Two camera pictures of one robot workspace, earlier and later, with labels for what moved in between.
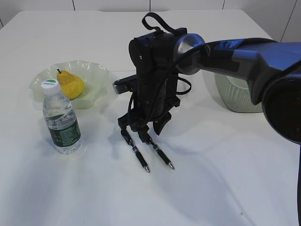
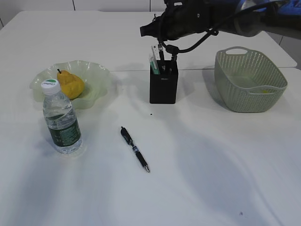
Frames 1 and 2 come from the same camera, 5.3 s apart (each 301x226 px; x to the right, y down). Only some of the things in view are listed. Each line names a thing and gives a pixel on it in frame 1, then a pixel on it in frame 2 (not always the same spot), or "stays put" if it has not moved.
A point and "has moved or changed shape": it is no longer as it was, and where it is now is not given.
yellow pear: [72, 86] stays put
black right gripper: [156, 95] → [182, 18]
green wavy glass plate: [94, 76] stays put
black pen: [160, 152] has moved or changed shape
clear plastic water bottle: [61, 118] stays put
